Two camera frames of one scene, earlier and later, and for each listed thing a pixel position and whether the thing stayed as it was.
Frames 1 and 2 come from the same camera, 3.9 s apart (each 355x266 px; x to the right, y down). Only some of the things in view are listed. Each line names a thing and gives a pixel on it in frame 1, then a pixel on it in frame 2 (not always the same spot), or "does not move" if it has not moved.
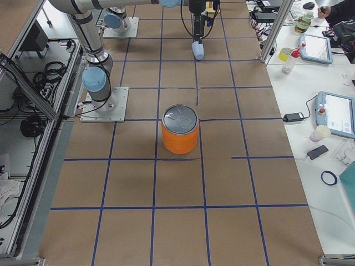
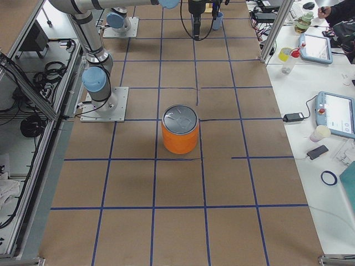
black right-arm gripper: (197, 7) does not move
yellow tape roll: (284, 54) does not move
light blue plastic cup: (198, 50) -> (217, 22)
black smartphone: (315, 153) does not move
